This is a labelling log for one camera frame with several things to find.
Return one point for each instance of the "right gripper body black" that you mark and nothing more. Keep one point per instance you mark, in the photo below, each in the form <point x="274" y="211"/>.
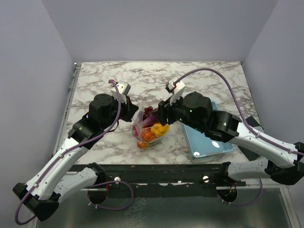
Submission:
<point x="176" y="112"/>

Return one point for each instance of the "green orange mango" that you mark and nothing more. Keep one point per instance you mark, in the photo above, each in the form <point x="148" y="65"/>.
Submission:
<point x="143" y="145"/>

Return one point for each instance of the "red tomato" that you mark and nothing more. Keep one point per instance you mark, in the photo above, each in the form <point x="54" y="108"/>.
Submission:
<point x="136" y="131"/>

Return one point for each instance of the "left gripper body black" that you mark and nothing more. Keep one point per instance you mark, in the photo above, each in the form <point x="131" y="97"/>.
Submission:
<point x="125" y="114"/>

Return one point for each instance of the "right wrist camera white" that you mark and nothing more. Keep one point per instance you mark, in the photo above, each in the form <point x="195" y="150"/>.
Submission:
<point x="176" y="90"/>

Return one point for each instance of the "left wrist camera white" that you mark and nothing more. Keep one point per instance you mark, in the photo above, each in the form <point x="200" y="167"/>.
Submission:
<point x="120" y="90"/>

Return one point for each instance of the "light blue plastic basket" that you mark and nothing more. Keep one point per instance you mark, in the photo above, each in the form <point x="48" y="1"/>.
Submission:
<point x="201" y="147"/>

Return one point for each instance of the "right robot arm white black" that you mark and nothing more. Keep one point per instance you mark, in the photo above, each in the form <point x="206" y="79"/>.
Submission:
<point x="280" y="160"/>

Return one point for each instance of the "black mounting rail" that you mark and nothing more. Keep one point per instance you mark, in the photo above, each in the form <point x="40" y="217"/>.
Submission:
<point x="161" y="181"/>

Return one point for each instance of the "long purple eggplant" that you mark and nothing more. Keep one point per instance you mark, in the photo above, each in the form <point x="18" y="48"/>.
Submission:
<point x="151" y="120"/>

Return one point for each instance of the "clear zip top bag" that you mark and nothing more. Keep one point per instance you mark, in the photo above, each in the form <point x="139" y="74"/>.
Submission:
<point x="139" y="117"/>

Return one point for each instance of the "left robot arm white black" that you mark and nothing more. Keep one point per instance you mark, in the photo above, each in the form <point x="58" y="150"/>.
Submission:
<point x="47" y="189"/>

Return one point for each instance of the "yellow bell pepper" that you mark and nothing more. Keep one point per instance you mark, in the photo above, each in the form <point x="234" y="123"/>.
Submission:
<point x="159" y="130"/>

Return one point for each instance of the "small orange fruit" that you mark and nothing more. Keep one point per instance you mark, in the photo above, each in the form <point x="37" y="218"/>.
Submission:
<point x="146" y="135"/>

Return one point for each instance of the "dark red grapes bunch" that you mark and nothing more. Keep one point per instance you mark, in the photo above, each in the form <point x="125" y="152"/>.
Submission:
<point x="148" y="111"/>

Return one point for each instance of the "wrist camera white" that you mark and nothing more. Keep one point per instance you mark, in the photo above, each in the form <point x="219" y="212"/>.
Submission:
<point x="120" y="90"/>
<point x="176" y="90"/>

